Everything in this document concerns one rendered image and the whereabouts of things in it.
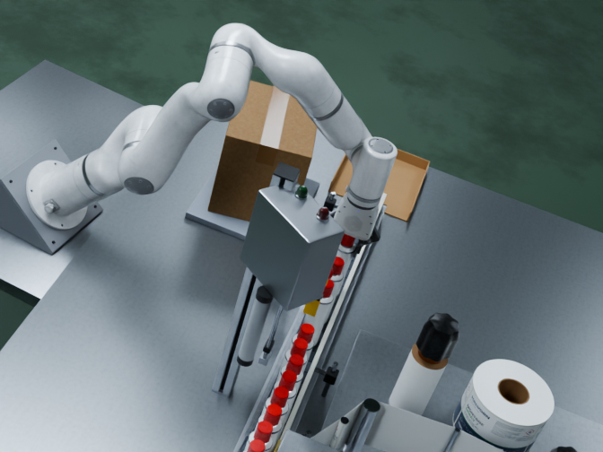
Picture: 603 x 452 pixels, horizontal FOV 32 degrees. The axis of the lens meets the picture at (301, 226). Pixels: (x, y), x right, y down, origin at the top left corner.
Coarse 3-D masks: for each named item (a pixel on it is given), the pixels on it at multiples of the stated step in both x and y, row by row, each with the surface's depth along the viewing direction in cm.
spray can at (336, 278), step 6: (336, 258) 258; (336, 264) 256; (342, 264) 256; (336, 270) 257; (336, 276) 258; (342, 276) 259; (336, 282) 259; (336, 288) 260; (336, 294) 263; (330, 306) 264; (324, 324) 268
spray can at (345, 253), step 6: (342, 240) 263; (348, 240) 262; (342, 246) 264; (348, 246) 263; (354, 246) 266; (342, 252) 263; (348, 252) 263; (342, 258) 265; (348, 258) 265; (348, 264) 267; (342, 270) 267; (342, 282) 271
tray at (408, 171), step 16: (400, 160) 341; (416, 160) 340; (336, 176) 327; (400, 176) 335; (416, 176) 337; (336, 192) 320; (384, 192) 326; (400, 192) 328; (416, 192) 330; (400, 208) 322
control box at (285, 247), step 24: (264, 192) 206; (288, 192) 208; (264, 216) 207; (288, 216) 203; (312, 216) 204; (264, 240) 209; (288, 240) 203; (312, 240) 199; (336, 240) 204; (264, 264) 212; (288, 264) 205; (312, 264) 204; (288, 288) 207; (312, 288) 210
